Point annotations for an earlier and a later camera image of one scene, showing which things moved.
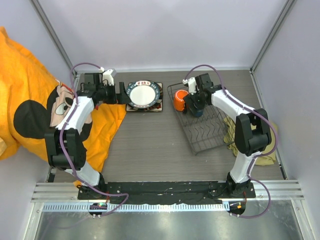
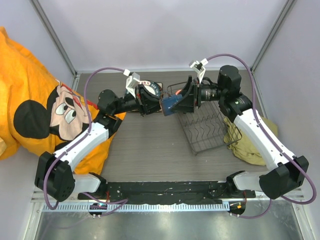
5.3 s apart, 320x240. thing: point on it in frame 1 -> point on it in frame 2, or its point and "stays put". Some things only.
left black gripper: [121, 98] -> [148, 103]
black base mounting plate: [166, 192] stays put
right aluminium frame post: [286, 10] stays put
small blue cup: [199, 112] -> [168, 102]
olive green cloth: [229, 140] stays put
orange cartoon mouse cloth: [35, 95] stays put
